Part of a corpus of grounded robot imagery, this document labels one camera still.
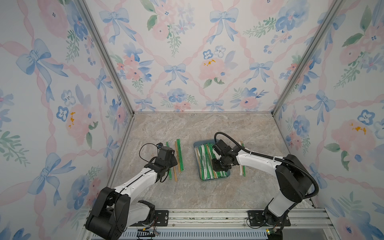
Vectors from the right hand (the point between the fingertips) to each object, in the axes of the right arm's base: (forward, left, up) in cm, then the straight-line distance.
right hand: (214, 168), depth 88 cm
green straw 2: (+4, +8, -2) cm, 9 cm away
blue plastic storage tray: (-3, +3, -2) cm, 5 cm away
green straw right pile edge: (-12, -8, +28) cm, 32 cm away
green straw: (+10, +3, -1) cm, 10 cm away
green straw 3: (-1, +26, -3) cm, 26 cm away
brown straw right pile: (-5, +23, -3) cm, 24 cm away
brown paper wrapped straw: (0, +21, -2) cm, 21 cm away
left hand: (+5, +24, +3) cm, 25 cm away
